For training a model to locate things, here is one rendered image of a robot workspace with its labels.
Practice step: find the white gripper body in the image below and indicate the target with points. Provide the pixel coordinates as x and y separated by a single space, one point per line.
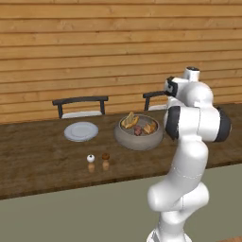
173 102

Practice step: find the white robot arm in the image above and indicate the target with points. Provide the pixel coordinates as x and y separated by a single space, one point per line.
189 157

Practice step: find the toasted hot dog bun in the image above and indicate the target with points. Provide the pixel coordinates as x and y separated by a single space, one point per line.
150 127
129 121

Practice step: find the reddish brown sausage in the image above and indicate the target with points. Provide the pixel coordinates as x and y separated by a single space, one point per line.
137 130

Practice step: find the grey stone bowl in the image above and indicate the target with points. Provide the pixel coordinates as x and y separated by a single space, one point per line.
138 141

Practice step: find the white round plate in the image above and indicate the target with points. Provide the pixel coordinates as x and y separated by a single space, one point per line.
81 131

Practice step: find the black chair with white seat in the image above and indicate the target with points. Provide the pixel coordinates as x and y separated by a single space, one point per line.
80 100
153 94

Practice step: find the brown-topped wooden pepper shaker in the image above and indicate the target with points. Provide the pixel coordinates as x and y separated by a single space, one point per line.
105 157

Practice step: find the white-topped wooden salt shaker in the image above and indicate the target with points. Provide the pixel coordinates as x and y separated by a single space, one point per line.
90 159

